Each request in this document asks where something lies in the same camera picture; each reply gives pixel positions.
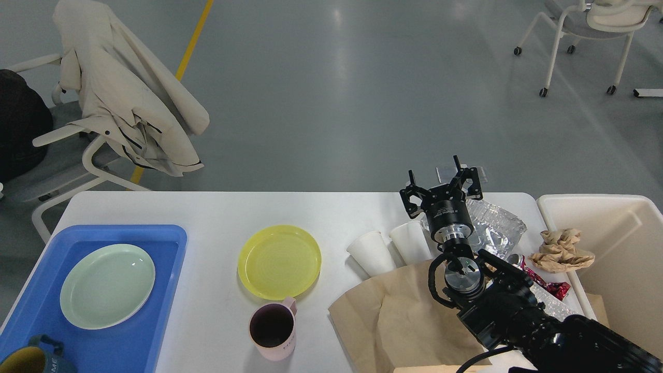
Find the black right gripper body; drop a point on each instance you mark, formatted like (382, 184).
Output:
(446, 211)

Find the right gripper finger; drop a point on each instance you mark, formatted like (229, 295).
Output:
(465, 184)
(415, 198)

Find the yellow plastic plate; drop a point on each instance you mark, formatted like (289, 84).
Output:
(279, 262)

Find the pink mug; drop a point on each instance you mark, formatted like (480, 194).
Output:
(272, 329)

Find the dark green mug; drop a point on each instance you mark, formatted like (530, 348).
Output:
(41, 354)

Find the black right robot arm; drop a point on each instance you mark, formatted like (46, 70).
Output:
(494, 298)

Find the right white paper cup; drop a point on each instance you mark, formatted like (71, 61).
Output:
(411, 243)

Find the white paper cup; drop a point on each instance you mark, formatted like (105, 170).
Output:
(371, 253)
(411, 243)

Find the crumpled foil bag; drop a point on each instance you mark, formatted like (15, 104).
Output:
(553, 306)
(496, 231)

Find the left white paper cup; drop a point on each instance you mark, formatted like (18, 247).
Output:
(371, 253)

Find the crumpled brown paper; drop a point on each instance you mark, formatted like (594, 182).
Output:
(559, 253)

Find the brown paper bag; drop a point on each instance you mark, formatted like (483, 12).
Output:
(392, 321)

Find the red snack wrapper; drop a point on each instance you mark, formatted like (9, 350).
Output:
(557, 289)

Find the white waste bin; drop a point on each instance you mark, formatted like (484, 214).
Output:
(625, 234)

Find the white chair background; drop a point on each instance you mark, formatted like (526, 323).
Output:
(591, 20)

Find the beige coat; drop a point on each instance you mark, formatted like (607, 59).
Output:
(126, 94)

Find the pale green plate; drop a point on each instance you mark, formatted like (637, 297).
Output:
(107, 286)

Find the blue plastic tray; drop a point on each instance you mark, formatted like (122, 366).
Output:
(131, 346)

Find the white office chair left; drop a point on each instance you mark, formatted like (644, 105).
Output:
(77, 160)

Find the person in dark clothes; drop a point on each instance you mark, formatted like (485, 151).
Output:
(24, 116)

